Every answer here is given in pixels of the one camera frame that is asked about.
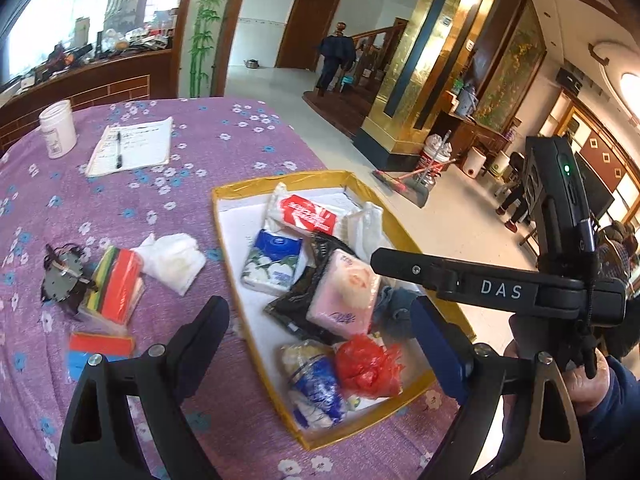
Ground red blue sponge bag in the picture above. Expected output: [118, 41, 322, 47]
[67, 333, 136, 382]

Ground colourful sponge pack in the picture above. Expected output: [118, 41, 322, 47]
[78, 246, 144, 336]

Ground red plastic bag ball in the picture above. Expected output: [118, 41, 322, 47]
[334, 335, 404, 400]

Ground pink tissue pack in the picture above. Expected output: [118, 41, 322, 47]
[306, 249, 381, 339]

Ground yellow taped white box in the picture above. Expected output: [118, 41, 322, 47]
[210, 169, 476, 452]

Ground blue Vinda tissue pack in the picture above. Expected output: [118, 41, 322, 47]
[279, 340, 347, 430]

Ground black plastic package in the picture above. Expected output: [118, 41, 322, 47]
[264, 232, 355, 346]

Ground blue floral tissue pack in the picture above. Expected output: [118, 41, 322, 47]
[241, 229, 303, 295]

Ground red label wet wipes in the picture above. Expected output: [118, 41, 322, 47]
[264, 182, 348, 242]

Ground blue cloth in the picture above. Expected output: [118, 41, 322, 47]
[371, 285, 419, 340]

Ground white plastic bag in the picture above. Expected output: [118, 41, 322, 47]
[345, 202, 388, 263]

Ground right hand on handle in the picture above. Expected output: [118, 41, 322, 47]
[502, 339, 612, 418]

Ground broom and dustpan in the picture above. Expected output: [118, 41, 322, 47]
[372, 130, 454, 208]

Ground white folded cloth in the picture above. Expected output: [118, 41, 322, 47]
[132, 233, 206, 297]

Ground purple floral tablecloth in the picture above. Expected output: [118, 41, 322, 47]
[1, 99, 457, 479]

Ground black pen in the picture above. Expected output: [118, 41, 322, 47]
[116, 130, 124, 170]

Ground white paper notepad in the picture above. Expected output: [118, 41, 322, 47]
[85, 117, 174, 178]

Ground white plastic jar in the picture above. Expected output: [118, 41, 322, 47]
[39, 100, 77, 159]

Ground person in dark coat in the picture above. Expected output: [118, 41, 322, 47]
[316, 22, 356, 96]

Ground wooden sideboard with clutter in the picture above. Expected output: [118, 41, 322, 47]
[0, 6, 181, 151]

